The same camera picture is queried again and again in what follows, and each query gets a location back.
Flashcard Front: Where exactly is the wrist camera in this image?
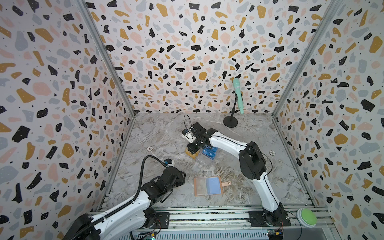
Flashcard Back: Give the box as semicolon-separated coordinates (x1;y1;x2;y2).
182;129;196;143
164;159;174;167

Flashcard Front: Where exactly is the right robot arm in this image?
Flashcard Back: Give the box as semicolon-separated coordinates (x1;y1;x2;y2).
182;122;291;228

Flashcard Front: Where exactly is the blue card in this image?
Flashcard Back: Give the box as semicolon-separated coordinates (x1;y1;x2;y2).
203;148;217;160
206;147;218;152

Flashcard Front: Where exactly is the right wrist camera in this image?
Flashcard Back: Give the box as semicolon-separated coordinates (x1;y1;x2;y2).
182;129;196;143

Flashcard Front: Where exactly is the gold VIP card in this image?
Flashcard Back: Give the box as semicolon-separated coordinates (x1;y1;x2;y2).
185;149;200;160

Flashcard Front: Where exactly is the black microphone stand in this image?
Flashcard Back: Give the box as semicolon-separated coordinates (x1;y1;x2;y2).
223;94;238;128

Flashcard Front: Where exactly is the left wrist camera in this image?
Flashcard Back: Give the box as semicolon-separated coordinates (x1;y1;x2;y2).
164;159;174;167

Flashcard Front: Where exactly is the pink leather card holder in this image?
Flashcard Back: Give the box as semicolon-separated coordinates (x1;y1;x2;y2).
194;177;232;197

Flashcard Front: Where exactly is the blue card back right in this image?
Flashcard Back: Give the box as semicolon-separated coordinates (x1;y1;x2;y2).
206;147;218;152

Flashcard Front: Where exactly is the green push button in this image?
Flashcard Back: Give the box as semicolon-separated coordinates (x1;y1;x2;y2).
297;208;317;228

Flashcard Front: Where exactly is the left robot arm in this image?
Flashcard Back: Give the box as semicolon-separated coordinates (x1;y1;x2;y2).
64;166;186;240

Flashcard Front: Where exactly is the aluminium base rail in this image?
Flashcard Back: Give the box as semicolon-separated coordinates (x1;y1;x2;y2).
79;205;341;240

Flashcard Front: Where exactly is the clear acrylic card stand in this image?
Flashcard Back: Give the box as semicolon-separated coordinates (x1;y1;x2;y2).
186;143;218;162

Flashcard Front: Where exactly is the mint green microphone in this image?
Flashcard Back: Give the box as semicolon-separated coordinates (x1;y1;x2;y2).
233;78;244;114

